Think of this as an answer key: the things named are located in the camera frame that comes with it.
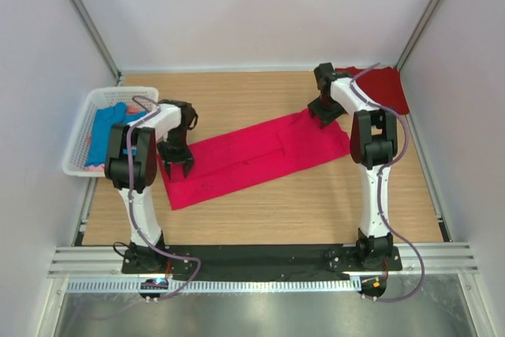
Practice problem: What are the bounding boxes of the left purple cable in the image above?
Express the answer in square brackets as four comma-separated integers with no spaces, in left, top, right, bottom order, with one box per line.
[125,95,202,301]

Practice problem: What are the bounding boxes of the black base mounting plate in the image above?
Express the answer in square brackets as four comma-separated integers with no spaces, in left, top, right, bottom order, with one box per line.
[122,244,402,282]

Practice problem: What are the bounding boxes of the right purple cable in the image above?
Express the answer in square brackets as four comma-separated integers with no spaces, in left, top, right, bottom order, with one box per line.
[349,62,426,301]

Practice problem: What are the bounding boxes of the white perforated plastic basket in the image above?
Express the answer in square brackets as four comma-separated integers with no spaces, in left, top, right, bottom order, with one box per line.
[62,86,159,178]

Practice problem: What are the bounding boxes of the magenta pink t shirt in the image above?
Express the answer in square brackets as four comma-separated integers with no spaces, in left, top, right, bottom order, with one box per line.
[159,110,350,210]

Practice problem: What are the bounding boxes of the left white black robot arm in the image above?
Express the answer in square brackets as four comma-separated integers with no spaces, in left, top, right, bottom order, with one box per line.
[104,95,198,274]

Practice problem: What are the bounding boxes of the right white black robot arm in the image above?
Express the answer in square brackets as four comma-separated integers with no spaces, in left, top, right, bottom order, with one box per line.
[308,62,398,271]

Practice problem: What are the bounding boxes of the folded dark red t shirt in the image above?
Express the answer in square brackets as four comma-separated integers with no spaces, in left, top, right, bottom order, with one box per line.
[357,67,410,115]

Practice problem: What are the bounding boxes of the white slotted cable duct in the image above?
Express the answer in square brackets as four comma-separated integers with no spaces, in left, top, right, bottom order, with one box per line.
[67,277,361,294]

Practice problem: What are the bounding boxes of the right aluminium frame post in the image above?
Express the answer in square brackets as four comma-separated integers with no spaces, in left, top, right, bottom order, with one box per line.
[395,0,443,72]

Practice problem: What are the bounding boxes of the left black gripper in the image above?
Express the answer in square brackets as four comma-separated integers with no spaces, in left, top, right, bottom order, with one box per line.
[157,127,193,179]

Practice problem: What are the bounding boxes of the aluminium front rail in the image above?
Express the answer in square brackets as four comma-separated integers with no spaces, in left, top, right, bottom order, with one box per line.
[48,242,478,278]

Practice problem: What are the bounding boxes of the aluminium frame post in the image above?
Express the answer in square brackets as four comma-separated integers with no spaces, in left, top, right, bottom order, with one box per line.
[69,0,122,84]
[395,0,443,72]

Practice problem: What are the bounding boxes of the purple cable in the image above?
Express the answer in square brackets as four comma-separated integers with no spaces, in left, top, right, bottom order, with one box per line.
[349,62,426,301]
[125,95,202,301]

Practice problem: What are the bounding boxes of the blue t shirt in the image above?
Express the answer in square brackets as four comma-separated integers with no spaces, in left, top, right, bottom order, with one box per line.
[84,102,149,168]

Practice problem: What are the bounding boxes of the left aluminium frame post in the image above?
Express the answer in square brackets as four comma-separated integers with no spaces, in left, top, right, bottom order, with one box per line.
[69,0,122,84]

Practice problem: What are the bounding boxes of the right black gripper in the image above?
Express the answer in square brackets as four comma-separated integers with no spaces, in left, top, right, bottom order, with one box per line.
[308,96,346,130]

